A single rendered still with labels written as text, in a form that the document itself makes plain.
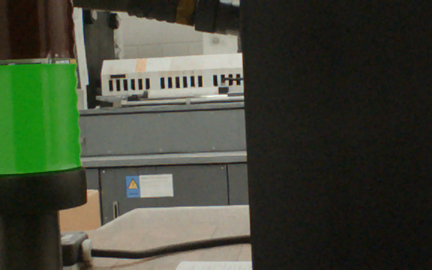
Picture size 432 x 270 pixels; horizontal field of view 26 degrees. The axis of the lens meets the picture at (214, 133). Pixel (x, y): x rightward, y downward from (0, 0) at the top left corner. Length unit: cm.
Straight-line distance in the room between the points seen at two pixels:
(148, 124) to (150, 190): 36
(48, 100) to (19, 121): 1
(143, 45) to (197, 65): 185
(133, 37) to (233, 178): 240
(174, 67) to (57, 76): 508
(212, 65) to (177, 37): 174
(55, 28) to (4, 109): 3
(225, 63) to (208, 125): 45
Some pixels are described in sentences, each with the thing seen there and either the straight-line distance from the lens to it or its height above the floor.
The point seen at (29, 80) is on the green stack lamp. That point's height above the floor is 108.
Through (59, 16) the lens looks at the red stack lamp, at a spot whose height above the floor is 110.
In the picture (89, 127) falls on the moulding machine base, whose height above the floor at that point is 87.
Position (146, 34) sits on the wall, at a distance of 716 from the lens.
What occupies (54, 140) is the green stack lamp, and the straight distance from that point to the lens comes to 30.
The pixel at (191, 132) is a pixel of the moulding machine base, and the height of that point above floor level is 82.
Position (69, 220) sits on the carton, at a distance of 302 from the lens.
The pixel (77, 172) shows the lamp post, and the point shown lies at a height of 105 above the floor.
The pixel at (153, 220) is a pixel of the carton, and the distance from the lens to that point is 336.
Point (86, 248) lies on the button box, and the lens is 94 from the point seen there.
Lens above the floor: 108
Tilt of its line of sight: 3 degrees down
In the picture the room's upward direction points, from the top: 3 degrees counter-clockwise
